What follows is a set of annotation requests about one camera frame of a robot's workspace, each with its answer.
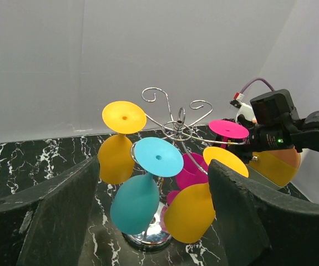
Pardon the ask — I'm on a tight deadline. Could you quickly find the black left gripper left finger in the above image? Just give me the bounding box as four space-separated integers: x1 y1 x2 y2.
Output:
0 157 100 265

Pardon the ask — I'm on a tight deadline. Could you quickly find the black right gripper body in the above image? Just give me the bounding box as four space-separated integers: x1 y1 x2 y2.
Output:
236 115 293 163

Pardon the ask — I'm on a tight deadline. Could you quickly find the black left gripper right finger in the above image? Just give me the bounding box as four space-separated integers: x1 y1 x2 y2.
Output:
208 160 319 265

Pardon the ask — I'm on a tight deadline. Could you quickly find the pink wine glass front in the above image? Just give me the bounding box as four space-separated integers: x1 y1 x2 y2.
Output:
209 120 249 142

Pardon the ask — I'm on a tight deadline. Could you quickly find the orange wine glass front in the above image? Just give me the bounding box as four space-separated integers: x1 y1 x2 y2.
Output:
164 146 249 244

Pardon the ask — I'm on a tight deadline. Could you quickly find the orange wine glass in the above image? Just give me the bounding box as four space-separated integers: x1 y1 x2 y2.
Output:
164 146 249 244
98 101 147 185

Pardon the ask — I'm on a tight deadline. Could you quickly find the blue wine glass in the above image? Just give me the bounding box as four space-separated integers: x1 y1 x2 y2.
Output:
110 137 184 235

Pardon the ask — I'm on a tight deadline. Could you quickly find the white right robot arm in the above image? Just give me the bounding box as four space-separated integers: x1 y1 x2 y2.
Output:
232 89 319 163

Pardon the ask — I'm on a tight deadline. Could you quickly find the white orange cylindrical container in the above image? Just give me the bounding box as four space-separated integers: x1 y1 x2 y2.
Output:
247 148 301 190

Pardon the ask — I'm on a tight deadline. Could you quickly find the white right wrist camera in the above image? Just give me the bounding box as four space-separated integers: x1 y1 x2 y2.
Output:
230 92 257 123

